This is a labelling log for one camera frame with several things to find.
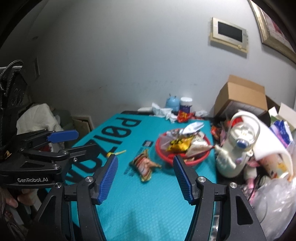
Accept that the framed wall picture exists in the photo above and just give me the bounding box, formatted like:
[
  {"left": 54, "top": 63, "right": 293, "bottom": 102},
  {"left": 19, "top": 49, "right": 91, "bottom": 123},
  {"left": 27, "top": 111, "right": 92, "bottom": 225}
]
[{"left": 248, "top": 1, "right": 295, "bottom": 63}]

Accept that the white peanut snack packet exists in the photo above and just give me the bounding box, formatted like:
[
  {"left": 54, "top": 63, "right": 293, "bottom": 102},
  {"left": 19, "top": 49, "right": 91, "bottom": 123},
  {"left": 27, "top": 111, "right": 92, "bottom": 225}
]
[{"left": 182, "top": 121, "right": 204, "bottom": 135}]

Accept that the white clothing pile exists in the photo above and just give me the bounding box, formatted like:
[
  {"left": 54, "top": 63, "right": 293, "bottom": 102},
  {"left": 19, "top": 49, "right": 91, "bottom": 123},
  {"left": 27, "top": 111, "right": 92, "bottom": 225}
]
[{"left": 16, "top": 102, "right": 64, "bottom": 144}]

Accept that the person's left hand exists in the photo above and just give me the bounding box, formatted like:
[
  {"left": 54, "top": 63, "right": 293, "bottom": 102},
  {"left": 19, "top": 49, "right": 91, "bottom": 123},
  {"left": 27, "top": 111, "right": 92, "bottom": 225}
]
[{"left": 4, "top": 189, "right": 37, "bottom": 208}]

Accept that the crumpled white tissue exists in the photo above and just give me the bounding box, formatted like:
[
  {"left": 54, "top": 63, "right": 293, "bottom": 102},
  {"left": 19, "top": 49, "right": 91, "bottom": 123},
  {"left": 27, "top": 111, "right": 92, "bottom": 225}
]
[{"left": 152, "top": 102, "right": 177, "bottom": 123}]

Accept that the cardboard box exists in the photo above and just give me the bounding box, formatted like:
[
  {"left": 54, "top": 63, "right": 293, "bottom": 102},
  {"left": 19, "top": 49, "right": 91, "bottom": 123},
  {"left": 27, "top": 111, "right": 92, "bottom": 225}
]
[{"left": 214, "top": 75, "right": 280, "bottom": 118}]

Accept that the blue deer humidifier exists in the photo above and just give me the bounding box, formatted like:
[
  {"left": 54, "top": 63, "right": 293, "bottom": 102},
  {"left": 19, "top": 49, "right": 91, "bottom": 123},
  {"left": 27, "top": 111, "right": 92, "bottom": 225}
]
[{"left": 165, "top": 94, "right": 180, "bottom": 112}]

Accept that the yellow snack packet in basket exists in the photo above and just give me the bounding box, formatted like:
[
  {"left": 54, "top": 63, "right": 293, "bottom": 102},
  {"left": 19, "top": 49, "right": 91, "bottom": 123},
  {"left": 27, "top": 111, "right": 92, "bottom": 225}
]
[{"left": 166, "top": 137, "right": 193, "bottom": 153}]

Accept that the white lidded jar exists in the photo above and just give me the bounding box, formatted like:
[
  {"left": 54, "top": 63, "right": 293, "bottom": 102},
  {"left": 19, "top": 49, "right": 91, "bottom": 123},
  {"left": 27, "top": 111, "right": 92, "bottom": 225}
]
[{"left": 179, "top": 97, "right": 193, "bottom": 113}]

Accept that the dark cereal snack bag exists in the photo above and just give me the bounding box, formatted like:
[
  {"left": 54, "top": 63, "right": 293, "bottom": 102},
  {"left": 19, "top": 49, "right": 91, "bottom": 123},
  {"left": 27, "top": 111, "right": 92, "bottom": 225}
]
[{"left": 129, "top": 149, "right": 162, "bottom": 182}]

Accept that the teal bubble mailer mat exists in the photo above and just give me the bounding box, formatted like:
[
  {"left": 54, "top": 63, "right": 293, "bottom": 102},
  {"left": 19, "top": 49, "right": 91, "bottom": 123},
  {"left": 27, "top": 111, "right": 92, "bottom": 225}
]
[{"left": 46, "top": 112, "right": 218, "bottom": 241}]

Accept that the red plastic basket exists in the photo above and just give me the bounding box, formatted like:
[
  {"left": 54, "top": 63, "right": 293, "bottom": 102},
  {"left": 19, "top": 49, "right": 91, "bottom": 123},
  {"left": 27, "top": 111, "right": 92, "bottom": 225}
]
[{"left": 155, "top": 128, "right": 214, "bottom": 166}]

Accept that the white water jug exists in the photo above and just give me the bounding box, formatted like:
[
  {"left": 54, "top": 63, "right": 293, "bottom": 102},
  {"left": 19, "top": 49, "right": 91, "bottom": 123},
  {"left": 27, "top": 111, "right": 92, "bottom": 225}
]
[{"left": 215, "top": 111, "right": 260, "bottom": 178}]

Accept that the yellow lollipop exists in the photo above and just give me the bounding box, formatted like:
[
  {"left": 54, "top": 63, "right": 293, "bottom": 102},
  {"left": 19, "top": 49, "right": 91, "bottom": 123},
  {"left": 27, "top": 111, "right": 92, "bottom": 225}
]
[{"left": 106, "top": 150, "right": 126, "bottom": 158}]

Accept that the red snack wrapper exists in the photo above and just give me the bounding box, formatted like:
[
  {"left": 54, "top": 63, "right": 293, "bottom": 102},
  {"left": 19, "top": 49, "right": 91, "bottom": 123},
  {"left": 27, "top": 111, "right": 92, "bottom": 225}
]
[{"left": 177, "top": 110, "right": 195, "bottom": 123}]

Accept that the wall intercom panel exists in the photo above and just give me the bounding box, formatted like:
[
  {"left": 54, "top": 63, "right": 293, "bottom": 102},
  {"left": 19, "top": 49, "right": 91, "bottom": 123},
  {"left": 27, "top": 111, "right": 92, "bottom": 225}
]
[{"left": 209, "top": 17, "right": 248, "bottom": 54}]

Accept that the beige snack packet in basket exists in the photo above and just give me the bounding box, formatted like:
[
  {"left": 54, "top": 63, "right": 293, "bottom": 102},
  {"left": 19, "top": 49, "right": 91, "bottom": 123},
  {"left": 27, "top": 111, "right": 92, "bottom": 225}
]
[{"left": 185, "top": 138, "right": 214, "bottom": 159}]

